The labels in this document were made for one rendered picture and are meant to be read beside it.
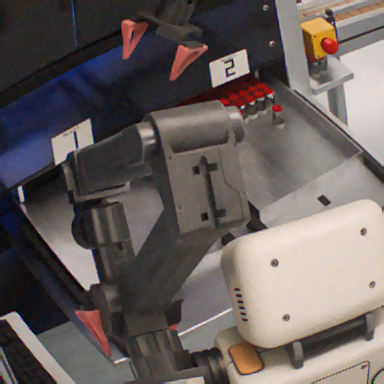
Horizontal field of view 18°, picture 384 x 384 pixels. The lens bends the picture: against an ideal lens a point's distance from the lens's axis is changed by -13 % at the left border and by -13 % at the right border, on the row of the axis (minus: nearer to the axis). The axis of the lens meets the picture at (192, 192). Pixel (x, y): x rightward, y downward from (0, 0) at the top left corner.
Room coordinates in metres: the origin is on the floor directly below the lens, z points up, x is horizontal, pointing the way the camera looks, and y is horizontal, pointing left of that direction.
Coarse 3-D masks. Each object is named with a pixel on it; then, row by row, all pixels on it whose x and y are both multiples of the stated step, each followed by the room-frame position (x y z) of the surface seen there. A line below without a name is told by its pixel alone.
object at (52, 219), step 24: (48, 192) 1.84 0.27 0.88; (144, 192) 1.80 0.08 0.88; (24, 216) 1.76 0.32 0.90; (48, 216) 1.77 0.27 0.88; (72, 216) 1.76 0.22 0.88; (144, 216) 1.74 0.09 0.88; (48, 240) 1.71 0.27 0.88; (72, 240) 1.70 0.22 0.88; (144, 240) 1.68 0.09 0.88; (72, 264) 1.63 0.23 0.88
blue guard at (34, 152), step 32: (256, 0) 2.01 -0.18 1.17; (224, 32) 1.97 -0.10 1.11; (256, 32) 2.00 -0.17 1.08; (96, 64) 1.84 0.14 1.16; (128, 64) 1.87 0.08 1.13; (160, 64) 1.90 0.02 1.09; (192, 64) 1.93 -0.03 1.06; (256, 64) 1.99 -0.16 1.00; (32, 96) 1.77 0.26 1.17; (64, 96) 1.81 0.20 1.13; (96, 96) 1.84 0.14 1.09; (128, 96) 1.87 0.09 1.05; (160, 96) 1.89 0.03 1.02; (0, 128) 1.74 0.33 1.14; (32, 128) 1.77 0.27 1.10; (64, 128) 1.80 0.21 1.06; (96, 128) 1.83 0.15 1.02; (0, 160) 1.73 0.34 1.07; (32, 160) 1.76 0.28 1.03; (0, 192) 1.73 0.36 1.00
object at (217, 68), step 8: (232, 56) 1.97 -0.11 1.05; (240, 56) 1.98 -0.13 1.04; (216, 64) 1.95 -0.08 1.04; (224, 64) 1.96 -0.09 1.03; (240, 64) 1.97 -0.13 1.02; (216, 72) 1.95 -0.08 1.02; (224, 72) 1.96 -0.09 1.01; (232, 72) 1.96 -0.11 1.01; (240, 72) 1.97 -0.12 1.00; (248, 72) 1.98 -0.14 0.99; (216, 80) 1.95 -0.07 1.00; (224, 80) 1.96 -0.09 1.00
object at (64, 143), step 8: (88, 120) 1.82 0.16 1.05; (72, 128) 1.81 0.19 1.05; (80, 128) 1.81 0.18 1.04; (88, 128) 1.82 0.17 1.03; (64, 136) 1.80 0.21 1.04; (72, 136) 1.81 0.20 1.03; (80, 136) 1.81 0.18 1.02; (88, 136) 1.82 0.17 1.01; (56, 144) 1.79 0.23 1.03; (64, 144) 1.80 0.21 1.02; (72, 144) 1.80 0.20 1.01; (80, 144) 1.81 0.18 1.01; (88, 144) 1.82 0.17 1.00; (56, 152) 1.79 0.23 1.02; (64, 152) 1.80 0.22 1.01; (56, 160) 1.79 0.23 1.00; (64, 160) 1.79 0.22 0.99
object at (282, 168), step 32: (288, 96) 2.02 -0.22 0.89; (256, 128) 1.94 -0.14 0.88; (288, 128) 1.93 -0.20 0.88; (320, 128) 1.92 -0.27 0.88; (256, 160) 1.85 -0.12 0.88; (288, 160) 1.83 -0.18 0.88; (320, 160) 1.82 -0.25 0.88; (352, 160) 1.78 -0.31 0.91; (256, 192) 1.76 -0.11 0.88; (288, 192) 1.75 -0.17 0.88
